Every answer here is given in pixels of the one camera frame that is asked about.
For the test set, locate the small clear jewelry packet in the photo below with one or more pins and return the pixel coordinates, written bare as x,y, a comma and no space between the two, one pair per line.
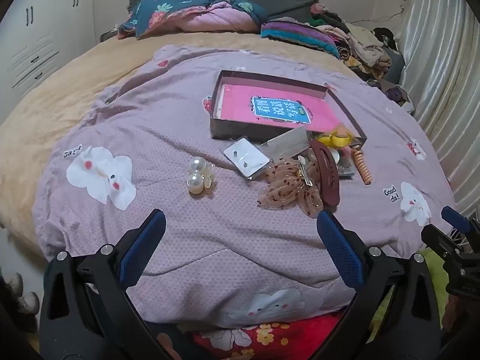
345,167

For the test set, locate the green cloth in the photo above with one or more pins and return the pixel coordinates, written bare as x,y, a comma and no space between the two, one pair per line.
438,262

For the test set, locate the pearl hair claw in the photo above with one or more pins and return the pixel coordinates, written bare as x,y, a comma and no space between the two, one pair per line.
197,165

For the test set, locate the pink booklet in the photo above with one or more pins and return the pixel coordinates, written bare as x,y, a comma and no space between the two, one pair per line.
240,105

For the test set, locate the yellow hair clip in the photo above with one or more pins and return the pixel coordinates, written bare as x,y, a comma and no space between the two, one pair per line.
339,140

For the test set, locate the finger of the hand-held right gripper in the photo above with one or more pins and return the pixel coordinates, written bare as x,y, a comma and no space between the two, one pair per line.
438,238
455,218

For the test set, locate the purple printed blanket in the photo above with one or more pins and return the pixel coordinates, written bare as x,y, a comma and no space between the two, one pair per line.
168,120

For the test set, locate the striped folded blanket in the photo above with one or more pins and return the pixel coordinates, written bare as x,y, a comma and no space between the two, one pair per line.
296,32

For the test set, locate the pile of clothes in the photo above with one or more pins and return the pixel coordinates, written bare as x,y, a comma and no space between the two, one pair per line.
367,50

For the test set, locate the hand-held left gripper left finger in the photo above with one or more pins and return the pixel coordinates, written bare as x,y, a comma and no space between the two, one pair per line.
146,247

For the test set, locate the red floral blanket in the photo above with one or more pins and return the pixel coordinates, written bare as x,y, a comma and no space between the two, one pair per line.
285,333

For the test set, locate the grey cardboard box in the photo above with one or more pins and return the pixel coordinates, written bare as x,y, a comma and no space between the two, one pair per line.
240,129

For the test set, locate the maroon hair clip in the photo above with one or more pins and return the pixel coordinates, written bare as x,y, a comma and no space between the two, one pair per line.
326,172

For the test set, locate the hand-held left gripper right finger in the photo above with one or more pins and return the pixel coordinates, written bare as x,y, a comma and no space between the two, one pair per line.
339,247

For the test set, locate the fluffy grey slipper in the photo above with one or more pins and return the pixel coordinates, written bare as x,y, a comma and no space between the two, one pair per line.
29,303
15,283

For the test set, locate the floral quilt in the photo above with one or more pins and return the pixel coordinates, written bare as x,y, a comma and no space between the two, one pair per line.
210,17

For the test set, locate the white wardrobe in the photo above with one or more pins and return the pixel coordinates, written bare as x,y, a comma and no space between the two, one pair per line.
45,37

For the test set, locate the earring card in plastic bag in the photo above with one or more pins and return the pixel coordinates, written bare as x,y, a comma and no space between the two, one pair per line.
247,157

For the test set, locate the silver foil packet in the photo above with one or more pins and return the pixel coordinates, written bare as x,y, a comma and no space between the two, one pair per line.
285,144

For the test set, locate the cream curtain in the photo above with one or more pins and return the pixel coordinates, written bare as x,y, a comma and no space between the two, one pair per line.
442,63

